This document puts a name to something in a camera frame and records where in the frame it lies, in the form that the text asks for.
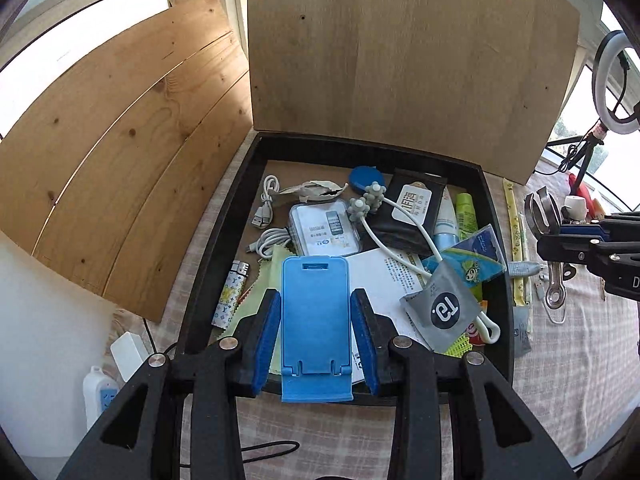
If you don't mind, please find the grey tube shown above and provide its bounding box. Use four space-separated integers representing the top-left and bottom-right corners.
506 260 543 277

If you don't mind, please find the white box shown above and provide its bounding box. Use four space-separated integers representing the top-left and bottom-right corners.
0 230 118 466

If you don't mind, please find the black packet with white label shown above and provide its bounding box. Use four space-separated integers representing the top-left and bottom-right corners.
367 169 448 256

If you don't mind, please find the red white creamer sachet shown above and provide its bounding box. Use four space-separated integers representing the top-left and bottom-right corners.
462 300 488 346

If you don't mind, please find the black tripod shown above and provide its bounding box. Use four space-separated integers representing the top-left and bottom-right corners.
542 120 608 196

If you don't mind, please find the pine plank panel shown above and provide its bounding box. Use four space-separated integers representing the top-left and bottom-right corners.
0 0 253 323

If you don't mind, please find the long green paper sleeve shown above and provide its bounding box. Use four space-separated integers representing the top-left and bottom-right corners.
517 212 532 333

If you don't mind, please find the patterned lighter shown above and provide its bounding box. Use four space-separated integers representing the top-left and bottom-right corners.
212 260 249 328

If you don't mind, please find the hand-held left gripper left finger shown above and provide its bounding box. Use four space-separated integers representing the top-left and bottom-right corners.
57 287 282 480

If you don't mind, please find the white sunscreen tube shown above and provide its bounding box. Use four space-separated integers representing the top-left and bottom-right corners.
432 192 461 261

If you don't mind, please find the white adapter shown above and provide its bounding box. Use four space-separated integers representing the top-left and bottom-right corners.
110 331 151 383

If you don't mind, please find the yellow green shuttlecock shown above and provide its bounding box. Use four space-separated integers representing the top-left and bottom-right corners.
442 335 473 358

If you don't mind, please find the red plastic object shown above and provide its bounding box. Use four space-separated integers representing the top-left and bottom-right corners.
567 172 608 218

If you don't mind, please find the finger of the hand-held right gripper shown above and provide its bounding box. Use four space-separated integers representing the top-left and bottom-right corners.
560 212 640 243
537 235 640 267

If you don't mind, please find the grey foil packet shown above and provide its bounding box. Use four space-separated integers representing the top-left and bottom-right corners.
512 305 533 358

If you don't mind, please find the white cord with grey knobs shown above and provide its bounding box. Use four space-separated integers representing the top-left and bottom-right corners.
346 183 501 345

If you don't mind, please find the white printed paper sheet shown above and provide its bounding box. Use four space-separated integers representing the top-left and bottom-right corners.
345 250 436 386

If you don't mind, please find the crumpled torn paper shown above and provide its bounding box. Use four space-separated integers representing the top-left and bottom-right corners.
277 180 348 203

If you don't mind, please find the black tray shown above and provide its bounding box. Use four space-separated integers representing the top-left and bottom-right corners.
176 131 516 406

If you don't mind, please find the blue set square packet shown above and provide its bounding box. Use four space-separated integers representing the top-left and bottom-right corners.
422 225 507 288

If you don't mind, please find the grey sachet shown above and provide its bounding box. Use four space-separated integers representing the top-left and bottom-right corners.
400 262 483 353

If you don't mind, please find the pink checked tablecloth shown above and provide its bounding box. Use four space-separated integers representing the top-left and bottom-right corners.
107 147 640 480

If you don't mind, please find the light plywood board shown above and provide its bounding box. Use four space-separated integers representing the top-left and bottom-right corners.
247 0 581 186

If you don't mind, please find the blue phone stand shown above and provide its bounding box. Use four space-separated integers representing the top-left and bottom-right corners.
280 255 355 403

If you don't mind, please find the green cleaning cloth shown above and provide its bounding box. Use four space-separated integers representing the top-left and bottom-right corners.
217 245 288 376

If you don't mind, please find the blue round tape measure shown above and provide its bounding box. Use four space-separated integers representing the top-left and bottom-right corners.
348 166 385 196

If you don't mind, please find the long yellow wrapper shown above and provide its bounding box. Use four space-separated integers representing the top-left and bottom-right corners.
502 177 531 306

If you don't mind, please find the ring light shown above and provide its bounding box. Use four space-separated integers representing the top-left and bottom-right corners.
592 30 640 136

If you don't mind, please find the green tube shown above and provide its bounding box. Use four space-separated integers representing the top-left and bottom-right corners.
455 192 479 241

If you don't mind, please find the black power cable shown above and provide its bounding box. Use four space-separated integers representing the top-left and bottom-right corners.
177 440 301 468

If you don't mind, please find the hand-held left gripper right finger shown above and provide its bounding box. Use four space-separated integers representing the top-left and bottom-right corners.
350 287 581 480

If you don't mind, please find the white power strip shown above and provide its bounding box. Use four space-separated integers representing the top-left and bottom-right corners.
82 366 121 431

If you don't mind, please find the small metal tool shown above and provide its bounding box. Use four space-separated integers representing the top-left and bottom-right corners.
545 260 576 311

